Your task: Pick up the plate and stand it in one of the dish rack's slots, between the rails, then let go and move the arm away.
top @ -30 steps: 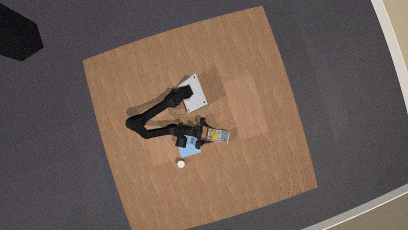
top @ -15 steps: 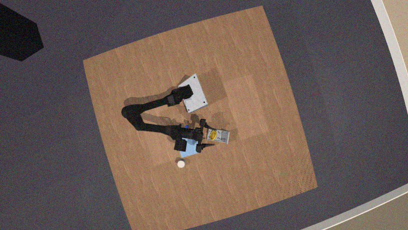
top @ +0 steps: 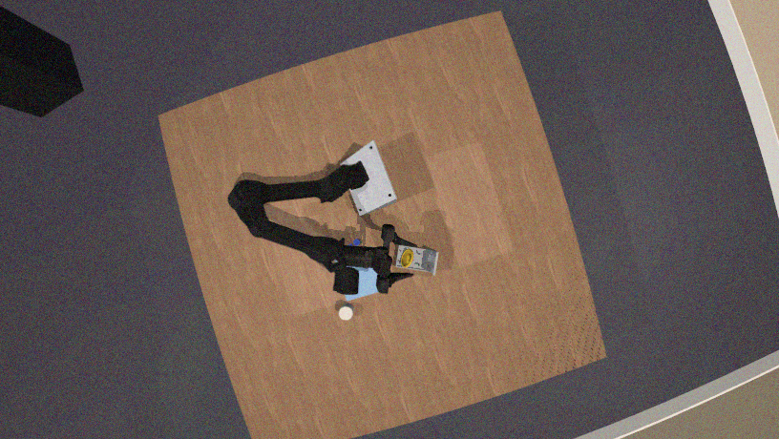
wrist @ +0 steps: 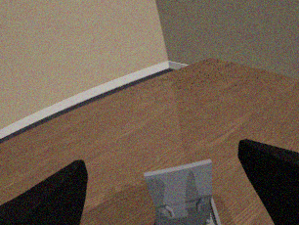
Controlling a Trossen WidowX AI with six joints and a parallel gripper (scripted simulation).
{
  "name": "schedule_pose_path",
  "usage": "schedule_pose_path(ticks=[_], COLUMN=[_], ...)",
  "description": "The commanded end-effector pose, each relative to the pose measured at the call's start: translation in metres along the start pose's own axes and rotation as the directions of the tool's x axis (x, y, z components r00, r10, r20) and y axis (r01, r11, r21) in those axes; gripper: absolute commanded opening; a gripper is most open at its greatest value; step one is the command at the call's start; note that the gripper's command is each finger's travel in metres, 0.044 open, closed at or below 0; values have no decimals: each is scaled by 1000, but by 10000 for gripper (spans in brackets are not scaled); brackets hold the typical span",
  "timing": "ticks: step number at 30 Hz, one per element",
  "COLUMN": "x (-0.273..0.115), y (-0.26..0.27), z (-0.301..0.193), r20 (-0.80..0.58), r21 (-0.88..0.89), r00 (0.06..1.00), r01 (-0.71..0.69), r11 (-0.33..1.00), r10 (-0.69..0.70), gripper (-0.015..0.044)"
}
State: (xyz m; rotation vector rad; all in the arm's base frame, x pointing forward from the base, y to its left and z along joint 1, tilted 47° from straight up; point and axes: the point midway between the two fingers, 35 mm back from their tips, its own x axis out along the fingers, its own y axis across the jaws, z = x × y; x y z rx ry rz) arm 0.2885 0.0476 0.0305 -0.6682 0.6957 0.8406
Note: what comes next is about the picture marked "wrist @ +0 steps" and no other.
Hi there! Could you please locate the grey dish rack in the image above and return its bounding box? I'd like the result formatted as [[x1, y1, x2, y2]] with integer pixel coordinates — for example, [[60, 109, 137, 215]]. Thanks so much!
[[145, 158, 221, 225]]

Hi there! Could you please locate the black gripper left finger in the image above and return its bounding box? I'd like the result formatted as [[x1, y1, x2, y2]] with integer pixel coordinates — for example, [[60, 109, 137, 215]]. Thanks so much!
[[0, 159, 88, 225]]

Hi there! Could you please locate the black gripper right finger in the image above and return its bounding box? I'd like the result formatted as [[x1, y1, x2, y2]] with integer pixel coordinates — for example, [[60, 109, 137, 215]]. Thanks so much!
[[237, 139, 299, 225]]

